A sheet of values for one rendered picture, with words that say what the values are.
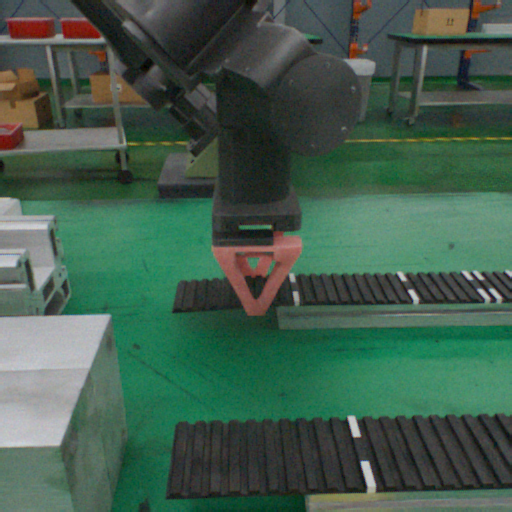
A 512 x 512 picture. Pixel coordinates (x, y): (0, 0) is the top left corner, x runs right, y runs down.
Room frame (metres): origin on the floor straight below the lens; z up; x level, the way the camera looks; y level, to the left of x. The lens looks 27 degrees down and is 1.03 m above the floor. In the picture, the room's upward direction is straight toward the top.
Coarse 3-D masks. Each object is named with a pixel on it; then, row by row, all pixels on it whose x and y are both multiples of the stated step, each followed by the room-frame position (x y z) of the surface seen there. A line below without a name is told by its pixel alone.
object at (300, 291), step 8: (288, 280) 0.41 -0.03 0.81; (296, 280) 0.41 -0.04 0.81; (304, 280) 0.41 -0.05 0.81; (296, 288) 0.39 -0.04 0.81; (304, 288) 0.39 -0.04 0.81; (296, 296) 0.38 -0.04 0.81; (304, 296) 0.38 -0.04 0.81; (312, 296) 0.38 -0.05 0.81; (296, 304) 0.37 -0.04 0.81; (304, 304) 0.37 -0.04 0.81; (312, 304) 0.37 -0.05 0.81
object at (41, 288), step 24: (0, 216) 0.43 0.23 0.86; (24, 216) 0.44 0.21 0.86; (48, 216) 0.44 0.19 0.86; (0, 240) 0.41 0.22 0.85; (24, 240) 0.41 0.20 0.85; (48, 240) 0.41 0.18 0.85; (0, 264) 0.34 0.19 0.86; (24, 264) 0.36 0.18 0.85; (48, 264) 0.41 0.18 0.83; (0, 288) 0.35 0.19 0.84; (24, 288) 0.35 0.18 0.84; (48, 288) 0.40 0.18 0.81; (0, 312) 0.34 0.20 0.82; (24, 312) 0.34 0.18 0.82; (48, 312) 0.40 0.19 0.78
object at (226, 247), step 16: (224, 240) 0.34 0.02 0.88; (240, 240) 0.34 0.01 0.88; (256, 240) 0.35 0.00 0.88; (272, 240) 0.35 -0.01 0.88; (288, 240) 0.36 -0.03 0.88; (224, 256) 0.35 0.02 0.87; (240, 256) 0.35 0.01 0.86; (256, 256) 0.36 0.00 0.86; (272, 256) 0.35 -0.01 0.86; (288, 256) 0.35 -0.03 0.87; (224, 272) 0.35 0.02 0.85; (240, 272) 0.36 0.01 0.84; (272, 272) 0.36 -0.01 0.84; (288, 272) 0.35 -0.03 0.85; (240, 288) 0.36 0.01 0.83; (272, 288) 0.36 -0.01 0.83; (256, 304) 0.36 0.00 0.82
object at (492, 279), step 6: (486, 276) 0.42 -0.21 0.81; (492, 276) 0.42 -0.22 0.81; (498, 276) 0.42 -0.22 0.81; (492, 282) 0.40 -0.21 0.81; (498, 282) 0.40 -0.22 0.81; (504, 282) 0.40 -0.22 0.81; (510, 282) 0.40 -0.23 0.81; (498, 288) 0.39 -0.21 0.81; (504, 288) 0.40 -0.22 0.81; (510, 288) 0.39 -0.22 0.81; (504, 294) 0.38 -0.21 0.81; (510, 294) 0.38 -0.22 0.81; (504, 300) 0.38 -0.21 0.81; (510, 300) 0.38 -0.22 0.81
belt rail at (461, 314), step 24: (288, 312) 0.38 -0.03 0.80; (312, 312) 0.39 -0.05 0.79; (336, 312) 0.39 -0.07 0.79; (360, 312) 0.39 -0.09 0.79; (384, 312) 0.39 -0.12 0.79; (408, 312) 0.39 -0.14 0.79; (432, 312) 0.39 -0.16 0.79; (456, 312) 0.39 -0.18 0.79; (480, 312) 0.39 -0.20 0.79; (504, 312) 0.39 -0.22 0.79
